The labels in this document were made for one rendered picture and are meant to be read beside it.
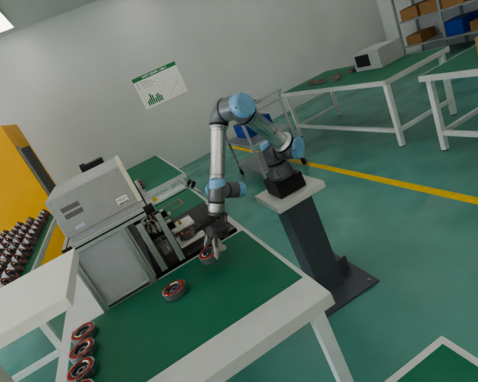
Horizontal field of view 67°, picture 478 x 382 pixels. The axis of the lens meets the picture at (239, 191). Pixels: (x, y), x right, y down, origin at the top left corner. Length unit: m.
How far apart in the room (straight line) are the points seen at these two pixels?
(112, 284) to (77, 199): 0.44
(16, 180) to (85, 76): 2.56
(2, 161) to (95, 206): 3.73
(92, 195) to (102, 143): 5.40
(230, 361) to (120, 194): 1.00
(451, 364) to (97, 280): 1.44
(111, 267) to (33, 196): 3.80
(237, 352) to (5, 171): 4.68
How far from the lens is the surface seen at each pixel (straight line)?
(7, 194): 5.59
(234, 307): 1.41
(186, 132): 7.42
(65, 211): 1.88
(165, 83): 7.36
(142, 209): 1.75
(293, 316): 1.26
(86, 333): 1.78
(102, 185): 1.85
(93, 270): 1.84
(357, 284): 2.45
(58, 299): 1.05
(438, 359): 1.05
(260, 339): 1.24
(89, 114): 7.23
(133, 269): 1.85
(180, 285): 1.64
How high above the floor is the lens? 1.56
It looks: 19 degrees down
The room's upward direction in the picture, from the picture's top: 25 degrees counter-clockwise
